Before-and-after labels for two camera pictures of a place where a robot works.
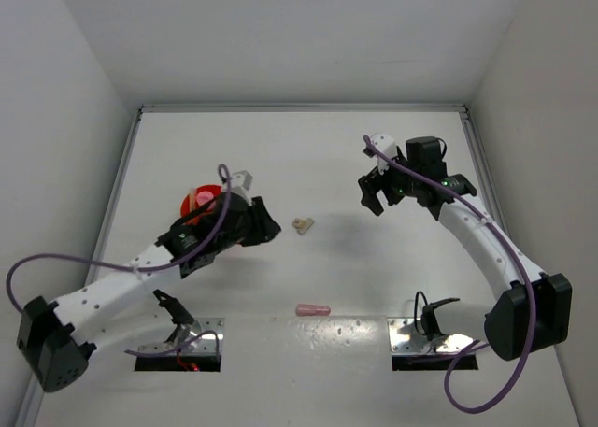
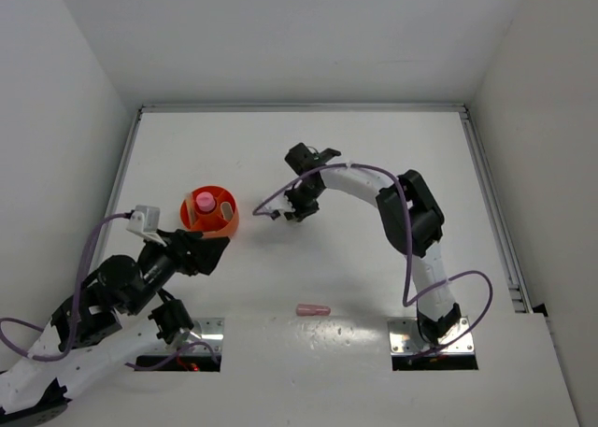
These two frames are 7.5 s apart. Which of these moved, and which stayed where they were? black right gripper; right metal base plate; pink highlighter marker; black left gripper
Moved: black right gripper; black left gripper
Stayed: right metal base plate; pink highlighter marker
